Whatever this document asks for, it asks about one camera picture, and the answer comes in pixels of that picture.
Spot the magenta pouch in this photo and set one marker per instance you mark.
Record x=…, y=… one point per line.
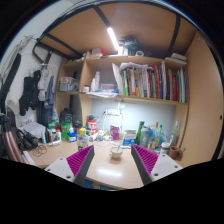
x=114, y=132

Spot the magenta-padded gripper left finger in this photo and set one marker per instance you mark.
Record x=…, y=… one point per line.
x=78, y=160

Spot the wooden stirring stick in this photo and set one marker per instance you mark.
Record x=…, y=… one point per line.
x=119, y=146

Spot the grey shaker bottle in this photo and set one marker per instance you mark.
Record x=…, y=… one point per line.
x=145, y=136

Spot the gold-capped amber bottle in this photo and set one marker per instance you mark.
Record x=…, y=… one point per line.
x=156, y=128

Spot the small white pill bottle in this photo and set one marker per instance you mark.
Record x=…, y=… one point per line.
x=100, y=136

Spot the black fabric bundle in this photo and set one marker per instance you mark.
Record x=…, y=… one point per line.
x=28, y=141

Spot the white power strip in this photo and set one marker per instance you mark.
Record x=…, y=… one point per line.
x=112, y=112

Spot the red canister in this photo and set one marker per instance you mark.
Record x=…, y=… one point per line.
x=92, y=126

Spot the brown ceramic mug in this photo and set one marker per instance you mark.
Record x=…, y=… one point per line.
x=174, y=152

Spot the clear blue plastic bag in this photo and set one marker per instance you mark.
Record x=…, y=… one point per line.
x=163, y=136

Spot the pink metal tube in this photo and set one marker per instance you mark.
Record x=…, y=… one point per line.
x=11, y=141

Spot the black hanging garment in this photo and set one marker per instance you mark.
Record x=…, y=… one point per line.
x=29, y=91

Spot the wooden shelf unit with books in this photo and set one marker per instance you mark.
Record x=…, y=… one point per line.
x=100, y=62

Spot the tall clear glass bottle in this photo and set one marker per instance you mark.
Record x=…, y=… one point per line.
x=175, y=135

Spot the cream round cup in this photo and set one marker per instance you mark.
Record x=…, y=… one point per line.
x=116, y=154

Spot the blue hanging garment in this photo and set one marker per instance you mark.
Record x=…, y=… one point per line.
x=49, y=96

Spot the green box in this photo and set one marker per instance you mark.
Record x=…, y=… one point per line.
x=65, y=130

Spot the clear yellow-capped drink bottle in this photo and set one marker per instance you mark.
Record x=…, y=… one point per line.
x=82, y=140

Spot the white-lidded brown jar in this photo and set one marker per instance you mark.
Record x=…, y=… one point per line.
x=165, y=148

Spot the black elastic band loops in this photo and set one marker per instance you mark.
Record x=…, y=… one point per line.
x=40, y=150

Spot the blue and white carton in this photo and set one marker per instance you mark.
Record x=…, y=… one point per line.
x=129, y=138

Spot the ceiling light tube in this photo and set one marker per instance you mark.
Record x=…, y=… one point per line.
x=112, y=38

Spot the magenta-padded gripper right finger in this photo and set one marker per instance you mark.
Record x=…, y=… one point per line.
x=146, y=159

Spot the small black appliance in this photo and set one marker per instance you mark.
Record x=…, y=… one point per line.
x=66, y=116

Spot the dark green bottle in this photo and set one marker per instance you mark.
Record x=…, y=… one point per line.
x=139, y=131

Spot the blue and white squat bottle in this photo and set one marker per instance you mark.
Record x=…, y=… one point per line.
x=72, y=136

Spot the green-capped green bottle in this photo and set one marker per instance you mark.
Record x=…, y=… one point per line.
x=159, y=135

